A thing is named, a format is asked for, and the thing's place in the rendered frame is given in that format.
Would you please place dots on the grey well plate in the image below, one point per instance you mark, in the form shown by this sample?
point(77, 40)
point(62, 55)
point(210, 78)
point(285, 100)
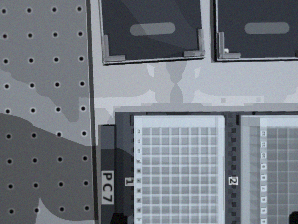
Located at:
point(268, 168)
point(179, 169)

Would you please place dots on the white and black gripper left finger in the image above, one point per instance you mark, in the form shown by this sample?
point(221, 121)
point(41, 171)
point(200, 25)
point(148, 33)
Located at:
point(118, 218)

